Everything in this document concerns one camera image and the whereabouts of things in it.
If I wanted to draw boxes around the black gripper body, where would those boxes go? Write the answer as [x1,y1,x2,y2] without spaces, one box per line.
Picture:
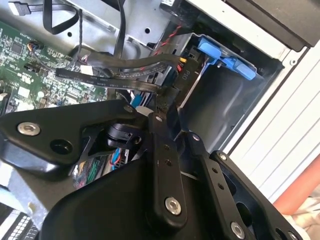
[41,157,227,240]

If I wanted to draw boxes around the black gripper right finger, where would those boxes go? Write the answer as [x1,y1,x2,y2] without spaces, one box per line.
[166,99,302,240]

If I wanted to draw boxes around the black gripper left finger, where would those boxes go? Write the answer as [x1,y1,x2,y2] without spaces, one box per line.
[0,89,189,228]

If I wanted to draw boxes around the black disk power wire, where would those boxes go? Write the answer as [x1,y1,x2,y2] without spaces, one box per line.
[74,53,202,101]

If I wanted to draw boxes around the black data wire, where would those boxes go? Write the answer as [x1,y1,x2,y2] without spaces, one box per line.
[56,67,178,111]

